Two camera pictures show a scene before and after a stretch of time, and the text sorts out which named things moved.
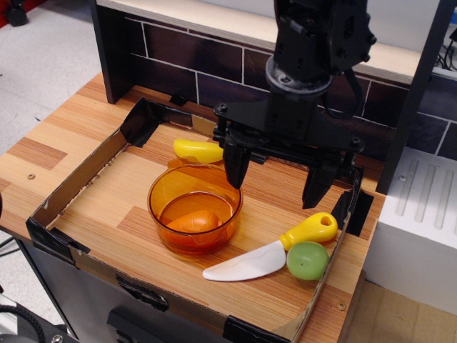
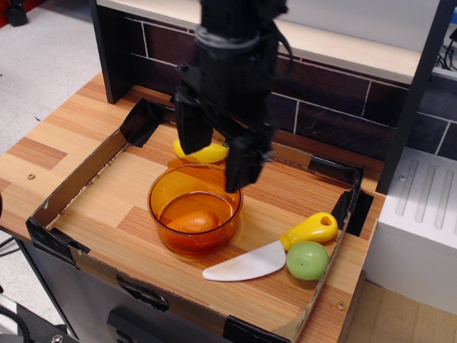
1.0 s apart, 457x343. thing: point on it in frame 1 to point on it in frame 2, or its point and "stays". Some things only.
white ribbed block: (414, 251) stays
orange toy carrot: (196, 221) stays
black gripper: (290, 129) to (237, 77)
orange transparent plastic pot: (193, 208) stays
